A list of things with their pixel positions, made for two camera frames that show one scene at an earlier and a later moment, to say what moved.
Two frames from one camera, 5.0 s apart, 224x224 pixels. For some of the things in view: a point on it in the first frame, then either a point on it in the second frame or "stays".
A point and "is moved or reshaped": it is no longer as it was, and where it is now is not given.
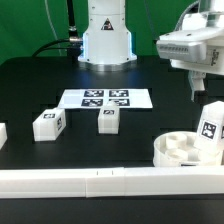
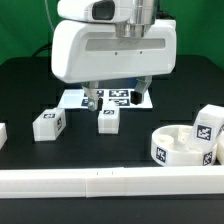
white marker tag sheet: (98, 98) stays
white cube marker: (49, 124) stays
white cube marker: (108, 118) stays
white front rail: (111, 182) stays
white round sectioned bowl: (178, 148) is moved or reshaped
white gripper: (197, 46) -> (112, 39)
